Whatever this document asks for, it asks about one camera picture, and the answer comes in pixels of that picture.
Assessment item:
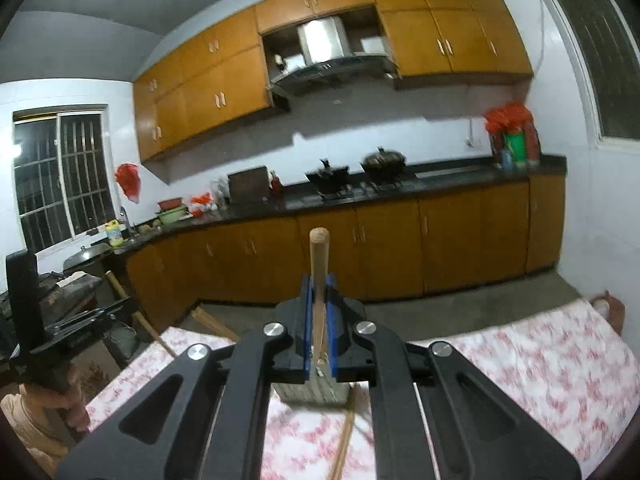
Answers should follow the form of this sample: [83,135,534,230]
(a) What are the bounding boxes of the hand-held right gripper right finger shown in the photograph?
[322,272,583,480]

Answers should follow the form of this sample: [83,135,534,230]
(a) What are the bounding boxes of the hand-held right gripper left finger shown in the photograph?
[55,274,317,480]

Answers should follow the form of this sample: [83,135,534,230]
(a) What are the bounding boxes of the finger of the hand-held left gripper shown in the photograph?
[35,312,126,357]
[44,297,133,333]

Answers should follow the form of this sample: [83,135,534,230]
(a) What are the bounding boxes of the green perforated utensil holder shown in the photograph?
[272,355,351,407]

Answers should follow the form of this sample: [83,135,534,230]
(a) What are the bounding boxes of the wooden chopstick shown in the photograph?
[309,227,330,368]
[327,384,359,480]

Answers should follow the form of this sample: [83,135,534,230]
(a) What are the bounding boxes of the person's left forearm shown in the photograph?
[0,392,68,478]

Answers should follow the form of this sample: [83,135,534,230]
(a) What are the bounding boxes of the person's left hand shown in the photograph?
[22,366,92,435]

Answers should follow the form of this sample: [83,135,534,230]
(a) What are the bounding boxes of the steel pot lid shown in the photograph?
[62,242,113,271]

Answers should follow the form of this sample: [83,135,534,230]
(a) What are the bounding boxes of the wooden plank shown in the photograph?
[191,307,242,344]

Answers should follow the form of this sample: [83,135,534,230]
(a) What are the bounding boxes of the red plastic bag on hook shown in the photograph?
[115,163,141,205]

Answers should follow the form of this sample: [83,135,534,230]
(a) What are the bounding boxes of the wooden lower kitchen cabinets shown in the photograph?
[125,180,566,333]

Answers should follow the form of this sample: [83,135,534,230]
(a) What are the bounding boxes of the wooden kitchen cabinets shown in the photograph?
[125,180,566,333]
[132,0,533,163]

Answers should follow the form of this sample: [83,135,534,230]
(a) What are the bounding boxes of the black open wok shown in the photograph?
[305,159,351,195]

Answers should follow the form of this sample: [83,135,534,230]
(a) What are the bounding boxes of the gas stove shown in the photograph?
[317,172,418,202]

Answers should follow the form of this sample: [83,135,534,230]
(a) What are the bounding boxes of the dark cutting board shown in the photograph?
[227,166,271,206]

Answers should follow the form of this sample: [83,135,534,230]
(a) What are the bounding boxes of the clear plastic bag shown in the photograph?
[210,177,231,208]

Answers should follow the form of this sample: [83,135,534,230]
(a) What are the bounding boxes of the black wok with lid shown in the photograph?
[361,146,407,181]

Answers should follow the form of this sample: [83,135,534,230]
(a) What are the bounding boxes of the black kitchen countertop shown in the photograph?
[115,155,568,256]

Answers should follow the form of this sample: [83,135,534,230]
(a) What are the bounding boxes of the pink floral tablecloth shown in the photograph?
[85,297,631,480]

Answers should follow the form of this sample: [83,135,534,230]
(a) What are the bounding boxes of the wooden upper kitchen cabinets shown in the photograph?
[132,0,533,163]

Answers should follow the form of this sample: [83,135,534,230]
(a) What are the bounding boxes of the green box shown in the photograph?
[502,132,527,163]

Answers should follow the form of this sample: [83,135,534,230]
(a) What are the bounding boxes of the steel range hood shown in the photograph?
[267,16,398,98]

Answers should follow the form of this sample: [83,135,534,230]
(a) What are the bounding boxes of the brown clay jar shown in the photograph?
[590,290,627,336]

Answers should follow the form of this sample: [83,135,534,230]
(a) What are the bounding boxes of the large barred window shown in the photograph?
[527,0,640,147]

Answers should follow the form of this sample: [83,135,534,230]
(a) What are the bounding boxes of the wooden handle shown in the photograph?
[104,270,177,359]

